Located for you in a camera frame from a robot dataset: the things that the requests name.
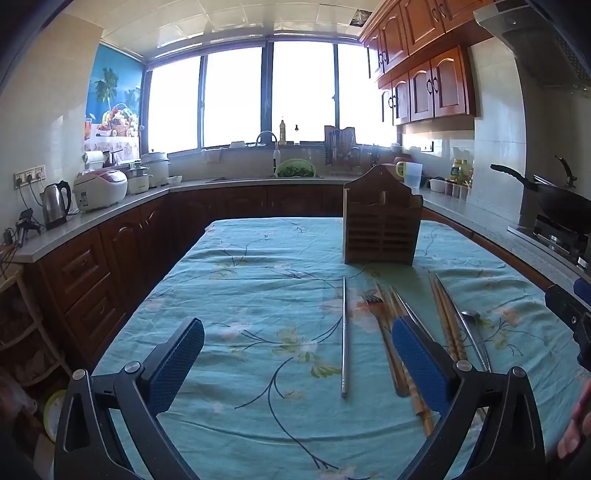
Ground metal chopstick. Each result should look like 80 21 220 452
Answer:
340 275 351 398
394 290 435 342
435 273 491 374

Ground large white rice cooker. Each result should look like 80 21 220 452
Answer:
141 150 171 188

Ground yellow cooking oil bottles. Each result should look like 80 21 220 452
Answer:
450 159 474 185

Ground teal floral tablecloth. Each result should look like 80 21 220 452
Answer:
92 217 591 480

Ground wall power outlets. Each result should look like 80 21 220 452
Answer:
13 165 47 186

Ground black device with cables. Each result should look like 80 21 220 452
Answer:
4 209 42 245

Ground green colander with greens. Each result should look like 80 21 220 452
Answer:
276 159 318 178

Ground metal spoon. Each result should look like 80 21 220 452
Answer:
461 309 492 374

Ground person's right hand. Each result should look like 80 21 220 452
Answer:
556 378 591 461

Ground dish rack with utensils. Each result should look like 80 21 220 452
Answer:
323 124 361 168

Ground chrome sink faucet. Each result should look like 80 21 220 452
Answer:
255 130 281 175

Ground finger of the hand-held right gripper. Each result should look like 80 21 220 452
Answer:
545 277 591 370

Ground range hood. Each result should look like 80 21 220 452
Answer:
473 0 591 90

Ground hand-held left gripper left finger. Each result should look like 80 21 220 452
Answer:
54 316 206 480

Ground wooden utensil holder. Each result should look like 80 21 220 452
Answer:
342 165 424 266

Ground gas stove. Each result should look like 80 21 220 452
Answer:
508 215 591 273

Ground kitchen window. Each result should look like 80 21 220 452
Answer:
145 39 398 155

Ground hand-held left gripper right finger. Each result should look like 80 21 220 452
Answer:
392 316 548 480

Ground white and red rice cooker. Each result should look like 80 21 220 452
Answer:
74 168 129 212

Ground steel electric kettle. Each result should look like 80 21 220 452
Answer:
41 181 72 230

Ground white pitcher with green handle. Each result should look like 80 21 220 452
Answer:
396 161 424 188

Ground small white steamer pot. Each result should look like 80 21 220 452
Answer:
126 164 153 195

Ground yellow-green round basin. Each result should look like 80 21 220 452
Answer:
43 390 68 441

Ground tropical fruit wall poster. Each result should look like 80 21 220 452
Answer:
84 43 146 153

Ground wooden shelf rack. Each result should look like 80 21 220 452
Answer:
0 265 70 386

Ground wooden chopstick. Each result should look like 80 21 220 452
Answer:
389 285 435 438
375 282 411 398
434 279 467 361
429 276 460 363

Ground black wok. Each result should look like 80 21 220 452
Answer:
490 157 591 232

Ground wooden upper cabinets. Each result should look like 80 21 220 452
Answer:
359 0 497 126

